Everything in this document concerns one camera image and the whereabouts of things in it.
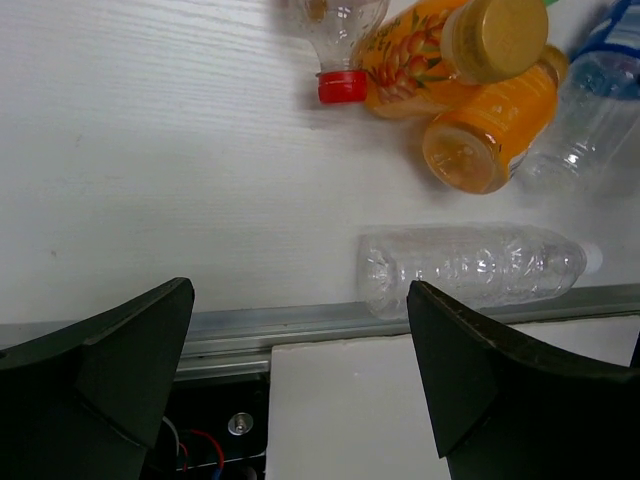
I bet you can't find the clear bottle blue label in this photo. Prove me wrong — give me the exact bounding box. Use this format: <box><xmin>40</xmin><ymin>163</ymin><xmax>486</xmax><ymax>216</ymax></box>
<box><xmin>517</xmin><ymin>1</ymin><xmax>639</xmax><ymax>194</ymax></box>

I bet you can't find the aluminium table edge rail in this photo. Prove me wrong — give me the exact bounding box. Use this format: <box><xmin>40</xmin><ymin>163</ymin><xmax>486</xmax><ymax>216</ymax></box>
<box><xmin>0</xmin><ymin>282</ymin><xmax>640</xmax><ymax>381</ymax></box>

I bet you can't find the orange juice bottle gold cap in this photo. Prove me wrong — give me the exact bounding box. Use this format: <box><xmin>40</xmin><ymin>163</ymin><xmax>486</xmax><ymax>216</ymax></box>
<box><xmin>357</xmin><ymin>0</ymin><xmax>549</xmax><ymax>119</ymax></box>

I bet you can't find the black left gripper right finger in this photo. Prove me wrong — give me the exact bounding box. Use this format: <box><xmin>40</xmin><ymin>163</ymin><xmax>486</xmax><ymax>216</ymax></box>
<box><xmin>407</xmin><ymin>281</ymin><xmax>639</xmax><ymax>479</ymax></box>

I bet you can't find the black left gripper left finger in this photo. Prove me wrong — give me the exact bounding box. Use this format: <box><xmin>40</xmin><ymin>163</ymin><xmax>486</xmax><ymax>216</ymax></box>
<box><xmin>1</xmin><ymin>278</ymin><xmax>195</xmax><ymax>479</ymax></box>

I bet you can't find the clear bottle red cap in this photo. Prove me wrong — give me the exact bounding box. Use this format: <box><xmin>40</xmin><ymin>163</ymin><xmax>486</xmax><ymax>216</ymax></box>
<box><xmin>284</xmin><ymin>1</ymin><xmax>389</xmax><ymax>105</ymax></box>

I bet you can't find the clear bottle white cap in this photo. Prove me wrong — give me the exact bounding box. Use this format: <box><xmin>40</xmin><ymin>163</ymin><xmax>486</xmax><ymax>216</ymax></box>
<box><xmin>356</xmin><ymin>223</ymin><xmax>603</xmax><ymax>320</ymax></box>

